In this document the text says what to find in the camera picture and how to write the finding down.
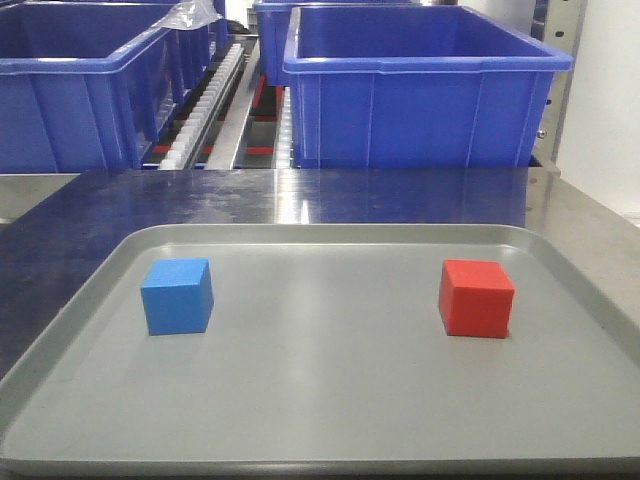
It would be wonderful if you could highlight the blue cube block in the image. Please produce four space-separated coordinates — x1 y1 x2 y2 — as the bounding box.
140 258 214 336

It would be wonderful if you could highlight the red cube block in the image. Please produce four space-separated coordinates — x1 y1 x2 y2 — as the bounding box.
438 259 515 339

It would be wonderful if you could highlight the blue bin front right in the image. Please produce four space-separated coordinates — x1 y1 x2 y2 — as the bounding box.
283 4 573 168

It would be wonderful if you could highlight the blue bin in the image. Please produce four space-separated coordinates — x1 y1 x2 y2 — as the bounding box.
177 0 229 90
253 0 420 87
283 4 573 168
1 1 184 173

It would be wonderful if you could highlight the grey plastic tray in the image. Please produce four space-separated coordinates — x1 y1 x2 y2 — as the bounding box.
1 224 639 476

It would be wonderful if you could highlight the blue bin rear left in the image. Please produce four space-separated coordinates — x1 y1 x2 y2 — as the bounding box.
177 0 229 90

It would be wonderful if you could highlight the blue bin rear right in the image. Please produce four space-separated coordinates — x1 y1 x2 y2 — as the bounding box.
253 0 420 87

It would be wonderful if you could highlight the clear plastic bag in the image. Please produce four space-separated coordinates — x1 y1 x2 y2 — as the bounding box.
155 0 223 31

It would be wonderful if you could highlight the blue bin front left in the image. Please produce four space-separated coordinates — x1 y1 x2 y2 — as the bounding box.
1 1 184 173

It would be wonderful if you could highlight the white roller track rail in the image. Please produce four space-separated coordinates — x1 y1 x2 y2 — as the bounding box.
158 43 244 171

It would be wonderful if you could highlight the steel shelf upright post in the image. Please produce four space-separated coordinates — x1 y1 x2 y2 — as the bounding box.
531 0 588 175

